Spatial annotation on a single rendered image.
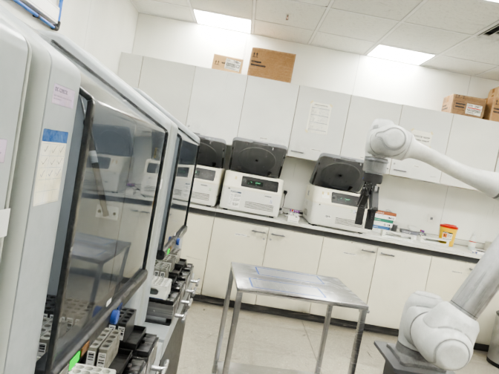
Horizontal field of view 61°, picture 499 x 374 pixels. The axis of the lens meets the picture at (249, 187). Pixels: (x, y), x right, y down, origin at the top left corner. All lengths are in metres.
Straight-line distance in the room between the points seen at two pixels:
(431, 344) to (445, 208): 3.47
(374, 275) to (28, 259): 3.74
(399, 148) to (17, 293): 1.22
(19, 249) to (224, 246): 3.39
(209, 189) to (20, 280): 3.32
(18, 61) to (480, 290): 1.50
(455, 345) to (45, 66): 1.42
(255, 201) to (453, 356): 2.59
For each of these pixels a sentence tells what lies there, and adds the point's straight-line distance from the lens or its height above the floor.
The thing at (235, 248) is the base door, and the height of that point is 0.56.
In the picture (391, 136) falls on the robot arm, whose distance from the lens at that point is 1.49.
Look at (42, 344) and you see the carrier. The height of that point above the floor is 0.87.
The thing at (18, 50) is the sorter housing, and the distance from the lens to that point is 0.50.
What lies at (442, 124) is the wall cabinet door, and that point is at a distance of 4.57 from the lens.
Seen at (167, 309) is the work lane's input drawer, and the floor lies 0.79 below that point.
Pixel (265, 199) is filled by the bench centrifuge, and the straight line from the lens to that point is 3.86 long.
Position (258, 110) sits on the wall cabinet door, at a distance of 4.15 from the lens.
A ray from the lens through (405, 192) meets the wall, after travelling 4.79.
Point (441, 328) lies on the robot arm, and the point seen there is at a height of 0.92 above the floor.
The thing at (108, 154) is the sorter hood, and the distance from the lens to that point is 0.76.
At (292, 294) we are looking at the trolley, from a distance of 1.92.
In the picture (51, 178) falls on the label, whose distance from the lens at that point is 0.60.
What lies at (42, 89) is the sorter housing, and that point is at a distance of 0.55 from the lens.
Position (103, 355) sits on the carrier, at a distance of 1.07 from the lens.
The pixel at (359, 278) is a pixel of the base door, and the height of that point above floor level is 0.49.
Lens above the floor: 1.35
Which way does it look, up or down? 3 degrees down
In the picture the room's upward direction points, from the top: 10 degrees clockwise
